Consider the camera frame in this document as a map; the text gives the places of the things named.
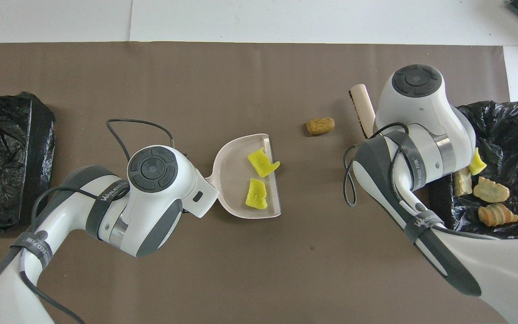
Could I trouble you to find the pale yellowish foam chunk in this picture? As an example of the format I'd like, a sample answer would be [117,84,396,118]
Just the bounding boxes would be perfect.
[473,176,510,203]
[454,167,473,197]
[478,203,518,227]

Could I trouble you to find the brown sponge chunk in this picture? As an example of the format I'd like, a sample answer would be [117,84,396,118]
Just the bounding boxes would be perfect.
[306,117,336,136]

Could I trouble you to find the brown table mat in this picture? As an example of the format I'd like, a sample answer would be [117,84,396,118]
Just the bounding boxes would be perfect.
[0,42,518,324]

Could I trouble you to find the pink plastic dustpan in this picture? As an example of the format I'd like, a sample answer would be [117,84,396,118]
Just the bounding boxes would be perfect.
[205,133,282,220]

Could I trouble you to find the beige brush black bristles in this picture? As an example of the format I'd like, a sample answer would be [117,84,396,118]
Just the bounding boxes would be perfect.
[349,84,377,139]

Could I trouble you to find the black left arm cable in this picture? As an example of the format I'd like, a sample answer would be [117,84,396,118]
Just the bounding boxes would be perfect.
[18,119,175,324]

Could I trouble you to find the yellow sponge piece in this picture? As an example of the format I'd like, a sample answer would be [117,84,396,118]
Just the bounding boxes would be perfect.
[468,148,487,176]
[245,178,268,210]
[247,148,281,178]

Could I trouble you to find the flat taut black bag bin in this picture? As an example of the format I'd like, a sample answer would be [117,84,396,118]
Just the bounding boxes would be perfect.
[0,92,57,233]

